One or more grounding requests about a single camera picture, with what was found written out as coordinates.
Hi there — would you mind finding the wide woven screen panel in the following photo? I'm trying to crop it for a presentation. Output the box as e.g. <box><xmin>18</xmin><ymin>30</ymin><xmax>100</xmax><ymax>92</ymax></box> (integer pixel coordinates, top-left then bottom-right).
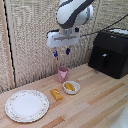
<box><xmin>5</xmin><ymin>0</ymin><xmax>61</xmax><ymax>89</ymax></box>

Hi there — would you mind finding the yellow food piece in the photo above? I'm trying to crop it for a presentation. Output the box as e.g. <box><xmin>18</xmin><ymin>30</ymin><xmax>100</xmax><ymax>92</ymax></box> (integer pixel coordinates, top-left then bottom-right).
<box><xmin>64</xmin><ymin>82</ymin><xmax>76</xmax><ymax>92</ymax></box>

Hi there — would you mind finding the small white bowl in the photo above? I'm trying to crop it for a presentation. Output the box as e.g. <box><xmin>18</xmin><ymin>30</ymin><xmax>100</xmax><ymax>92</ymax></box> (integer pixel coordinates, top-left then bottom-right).
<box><xmin>62</xmin><ymin>80</ymin><xmax>81</xmax><ymax>96</ymax></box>

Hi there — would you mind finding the orange food piece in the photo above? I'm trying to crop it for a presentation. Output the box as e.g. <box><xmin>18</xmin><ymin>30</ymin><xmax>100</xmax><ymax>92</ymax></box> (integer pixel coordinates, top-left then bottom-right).
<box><xmin>50</xmin><ymin>88</ymin><xmax>64</xmax><ymax>102</ymax></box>

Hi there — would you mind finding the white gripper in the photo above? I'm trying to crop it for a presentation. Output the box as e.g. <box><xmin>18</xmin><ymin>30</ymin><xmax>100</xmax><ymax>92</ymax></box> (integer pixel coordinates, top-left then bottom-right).
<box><xmin>45</xmin><ymin>27</ymin><xmax>81</xmax><ymax>58</ymax></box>

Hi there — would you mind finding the pink cup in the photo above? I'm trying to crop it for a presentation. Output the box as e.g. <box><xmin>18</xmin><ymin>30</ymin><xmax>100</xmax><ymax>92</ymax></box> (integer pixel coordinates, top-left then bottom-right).
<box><xmin>57</xmin><ymin>66</ymin><xmax>70</xmax><ymax>84</ymax></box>

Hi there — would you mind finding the black cable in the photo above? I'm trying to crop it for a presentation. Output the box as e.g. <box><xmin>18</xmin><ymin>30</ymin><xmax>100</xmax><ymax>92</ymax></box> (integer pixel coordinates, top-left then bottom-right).
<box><xmin>79</xmin><ymin>14</ymin><xmax>128</xmax><ymax>38</ymax></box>

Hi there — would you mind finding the white floral rim plate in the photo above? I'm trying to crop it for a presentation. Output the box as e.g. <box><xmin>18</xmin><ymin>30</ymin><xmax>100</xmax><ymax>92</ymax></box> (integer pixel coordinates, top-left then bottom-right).
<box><xmin>4</xmin><ymin>89</ymin><xmax>50</xmax><ymax>124</ymax></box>

